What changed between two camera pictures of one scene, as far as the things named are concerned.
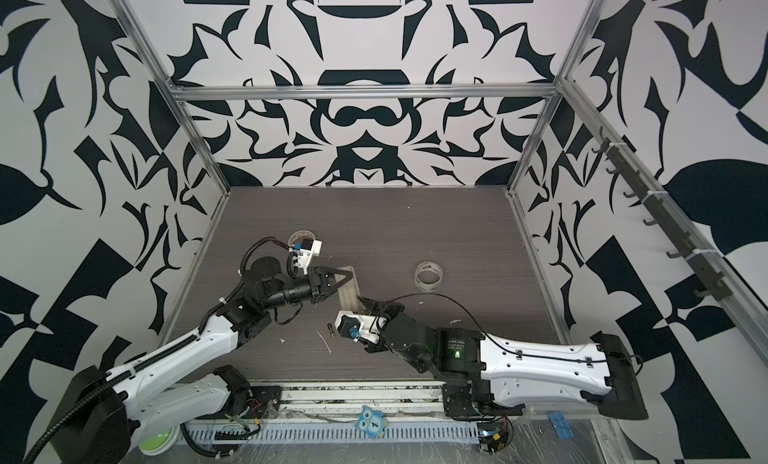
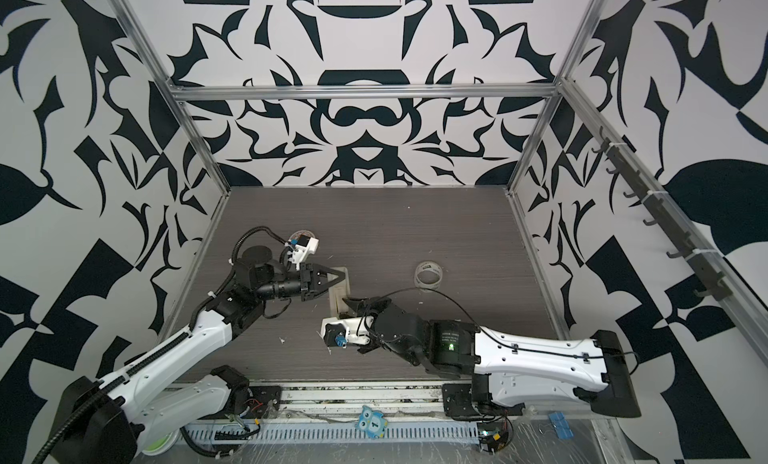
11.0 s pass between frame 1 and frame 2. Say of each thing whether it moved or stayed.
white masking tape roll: stayed
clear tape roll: stayed
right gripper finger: moved
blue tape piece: stayed
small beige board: moved
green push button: stayed
